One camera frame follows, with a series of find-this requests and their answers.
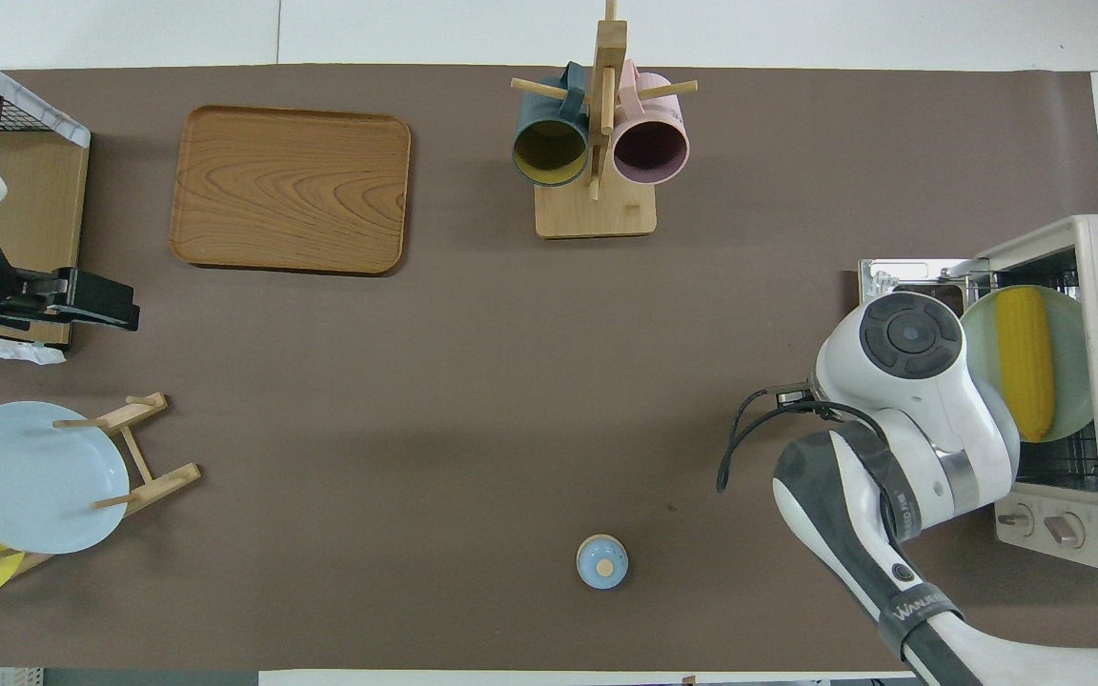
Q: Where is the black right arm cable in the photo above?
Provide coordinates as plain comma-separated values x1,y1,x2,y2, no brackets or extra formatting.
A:
715,385,885,494

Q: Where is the brown wooden tray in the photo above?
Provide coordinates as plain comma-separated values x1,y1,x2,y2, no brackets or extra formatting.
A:
169,105,413,277

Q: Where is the wooden mug tree stand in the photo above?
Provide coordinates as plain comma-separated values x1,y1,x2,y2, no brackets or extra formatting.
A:
510,0,700,239

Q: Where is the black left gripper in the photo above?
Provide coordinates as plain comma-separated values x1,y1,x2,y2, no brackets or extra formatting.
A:
0,267,143,333

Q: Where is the light green plate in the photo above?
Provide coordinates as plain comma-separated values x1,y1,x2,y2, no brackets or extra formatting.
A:
960,283,1096,445

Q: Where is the wooden plate rack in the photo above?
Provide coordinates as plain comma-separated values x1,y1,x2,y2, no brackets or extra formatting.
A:
0,392,203,578

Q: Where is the black wire basket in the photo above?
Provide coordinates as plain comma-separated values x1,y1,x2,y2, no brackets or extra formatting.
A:
0,36,92,365

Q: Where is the metal oven wire rack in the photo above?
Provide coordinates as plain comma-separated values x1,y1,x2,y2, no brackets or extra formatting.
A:
986,270,1098,494

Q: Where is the light blue plate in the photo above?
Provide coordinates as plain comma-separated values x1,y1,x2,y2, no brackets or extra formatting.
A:
0,400,132,555

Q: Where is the yellow corn cob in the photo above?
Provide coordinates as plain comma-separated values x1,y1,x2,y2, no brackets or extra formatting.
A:
994,285,1057,445

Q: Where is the brown table mat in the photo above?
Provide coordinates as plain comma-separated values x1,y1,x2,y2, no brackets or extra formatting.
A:
0,65,1098,674

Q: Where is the pink mug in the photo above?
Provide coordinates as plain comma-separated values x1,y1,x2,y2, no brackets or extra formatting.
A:
610,59,692,187

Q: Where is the wooden step shelf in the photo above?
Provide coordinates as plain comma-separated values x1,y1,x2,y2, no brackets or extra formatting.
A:
0,76,91,346

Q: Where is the dark blue mug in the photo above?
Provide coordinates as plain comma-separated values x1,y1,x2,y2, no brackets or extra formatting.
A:
511,62,594,189

